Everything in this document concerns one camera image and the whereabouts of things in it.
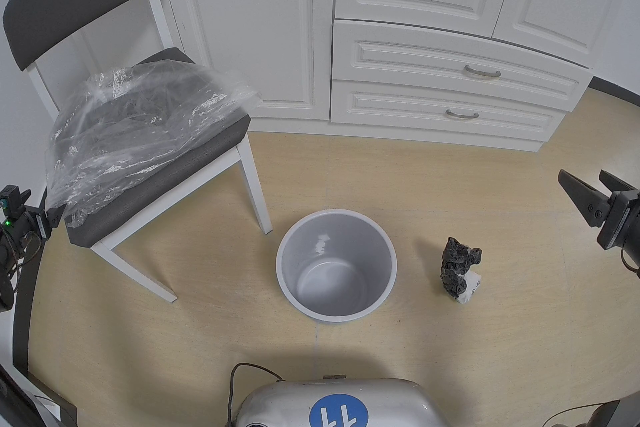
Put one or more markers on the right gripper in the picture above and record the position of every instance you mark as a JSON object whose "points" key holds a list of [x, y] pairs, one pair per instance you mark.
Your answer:
{"points": [[622, 220]]}

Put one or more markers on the white trash bin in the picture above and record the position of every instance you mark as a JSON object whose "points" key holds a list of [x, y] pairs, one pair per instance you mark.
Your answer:
{"points": [[320, 295]]}

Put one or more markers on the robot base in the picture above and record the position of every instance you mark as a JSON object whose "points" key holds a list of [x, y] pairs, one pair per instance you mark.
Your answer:
{"points": [[340, 400]]}

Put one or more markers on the black plastic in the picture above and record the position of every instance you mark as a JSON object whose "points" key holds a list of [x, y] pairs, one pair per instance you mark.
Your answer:
{"points": [[456, 265]]}

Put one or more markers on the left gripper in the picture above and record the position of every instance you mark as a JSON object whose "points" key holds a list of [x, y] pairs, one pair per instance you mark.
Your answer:
{"points": [[30, 225]]}

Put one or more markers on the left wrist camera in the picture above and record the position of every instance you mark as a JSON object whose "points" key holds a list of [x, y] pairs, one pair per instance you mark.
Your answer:
{"points": [[12, 200]]}

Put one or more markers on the clear plastic bag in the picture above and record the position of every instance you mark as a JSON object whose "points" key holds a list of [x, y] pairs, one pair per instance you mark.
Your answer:
{"points": [[150, 114]]}

